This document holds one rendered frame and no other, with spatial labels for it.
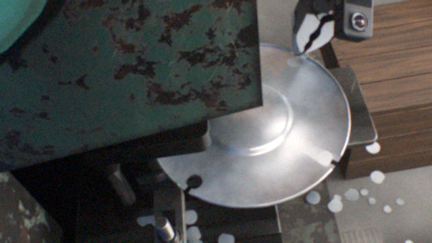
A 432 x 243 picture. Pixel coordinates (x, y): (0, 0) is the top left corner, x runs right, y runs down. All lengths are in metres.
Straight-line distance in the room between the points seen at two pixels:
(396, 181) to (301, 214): 0.83
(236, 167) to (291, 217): 0.16
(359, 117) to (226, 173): 0.21
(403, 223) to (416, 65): 0.46
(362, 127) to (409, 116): 0.64
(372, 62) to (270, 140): 0.74
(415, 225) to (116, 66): 1.28
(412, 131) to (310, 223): 0.70
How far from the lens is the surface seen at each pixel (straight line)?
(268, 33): 1.93
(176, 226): 0.66
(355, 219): 1.49
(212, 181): 0.65
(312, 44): 0.75
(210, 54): 0.31
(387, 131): 1.36
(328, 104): 0.71
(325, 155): 0.66
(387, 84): 1.32
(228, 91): 0.34
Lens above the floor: 1.35
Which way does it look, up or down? 54 degrees down
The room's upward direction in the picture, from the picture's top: 10 degrees counter-clockwise
